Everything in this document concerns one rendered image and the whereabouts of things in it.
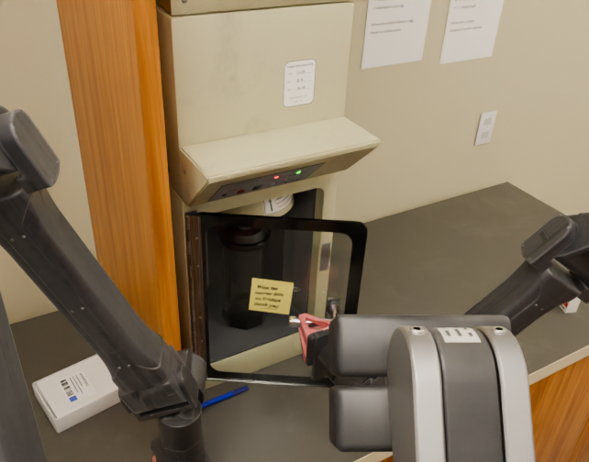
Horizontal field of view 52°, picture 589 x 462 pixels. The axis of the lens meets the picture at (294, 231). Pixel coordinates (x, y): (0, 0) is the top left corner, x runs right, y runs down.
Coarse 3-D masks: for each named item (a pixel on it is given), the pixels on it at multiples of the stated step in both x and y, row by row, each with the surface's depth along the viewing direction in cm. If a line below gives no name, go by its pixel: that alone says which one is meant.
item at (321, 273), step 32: (224, 224) 104; (256, 224) 104; (288, 224) 104; (320, 224) 104; (352, 224) 103; (224, 256) 108; (256, 256) 108; (288, 256) 107; (320, 256) 107; (352, 256) 107; (224, 288) 112; (320, 288) 111; (352, 288) 111; (224, 320) 116; (256, 320) 116; (288, 320) 115; (224, 352) 121; (256, 352) 120; (288, 352) 120; (288, 384) 125; (320, 384) 124
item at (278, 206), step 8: (272, 200) 116; (280, 200) 118; (288, 200) 120; (232, 208) 116; (240, 208) 115; (248, 208) 115; (256, 208) 115; (264, 208) 116; (272, 208) 117; (280, 208) 118; (288, 208) 120
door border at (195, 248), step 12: (192, 216) 104; (192, 228) 105; (192, 240) 106; (192, 252) 108; (192, 264) 109; (192, 288) 112; (204, 312) 115; (192, 324) 116; (204, 324) 117; (204, 336) 118; (204, 348) 120
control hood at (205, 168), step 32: (288, 128) 106; (320, 128) 106; (352, 128) 107; (192, 160) 94; (224, 160) 94; (256, 160) 95; (288, 160) 96; (320, 160) 100; (352, 160) 109; (192, 192) 97
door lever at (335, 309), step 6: (330, 306) 113; (336, 306) 113; (330, 312) 112; (336, 312) 112; (294, 318) 110; (324, 318) 110; (330, 318) 111; (294, 324) 109; (300, 324) 109; (312, 324) 109
